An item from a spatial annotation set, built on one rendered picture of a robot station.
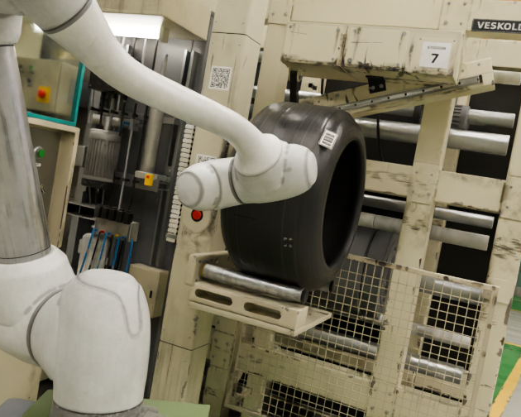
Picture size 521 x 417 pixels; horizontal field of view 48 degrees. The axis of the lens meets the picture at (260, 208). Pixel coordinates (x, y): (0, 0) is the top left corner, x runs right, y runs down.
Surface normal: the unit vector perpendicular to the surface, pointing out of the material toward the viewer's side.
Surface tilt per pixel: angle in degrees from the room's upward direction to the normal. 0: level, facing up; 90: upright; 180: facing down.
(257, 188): 136
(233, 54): 90
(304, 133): 51
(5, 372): 90
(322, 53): 90
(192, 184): 95
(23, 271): 62
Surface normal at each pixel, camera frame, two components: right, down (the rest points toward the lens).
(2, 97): 0.66, 0.16
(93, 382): 0.08, 0.09
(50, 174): 0.90, 0.18
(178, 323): -0.40, -0.02
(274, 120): -0.15, -0.73
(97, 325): 0.14, -0.13
